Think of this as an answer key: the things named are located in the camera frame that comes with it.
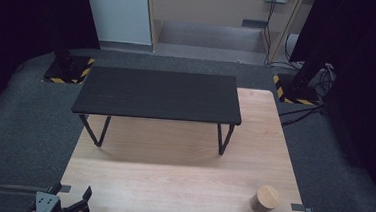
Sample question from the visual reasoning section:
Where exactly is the black curtain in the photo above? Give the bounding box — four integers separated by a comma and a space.
278, 0, 376, 211
0, 0, 104, 132

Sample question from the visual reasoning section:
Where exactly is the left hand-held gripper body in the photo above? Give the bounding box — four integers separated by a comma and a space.
27, 190, 92, 212

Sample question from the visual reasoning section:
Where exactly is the black cable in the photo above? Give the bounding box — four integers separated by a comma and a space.
277, 101, 328, 131
260, 0, 306, 71

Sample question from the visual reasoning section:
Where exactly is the grey label strip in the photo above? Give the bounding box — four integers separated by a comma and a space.
241, 19, 269, 29

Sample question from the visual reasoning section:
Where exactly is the black shelf riser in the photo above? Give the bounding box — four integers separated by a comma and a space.
68, 64, 246, 158

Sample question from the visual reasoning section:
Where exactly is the white cabinet panel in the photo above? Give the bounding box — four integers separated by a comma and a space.
78, 0, 156, 47

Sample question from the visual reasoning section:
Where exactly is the black stand with striped base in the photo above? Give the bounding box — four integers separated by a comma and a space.
40, 32, 98, 87
270, 56, 328, 107

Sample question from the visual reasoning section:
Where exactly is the light wooden cylinder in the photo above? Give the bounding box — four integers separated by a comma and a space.
249, 183, 282, 212

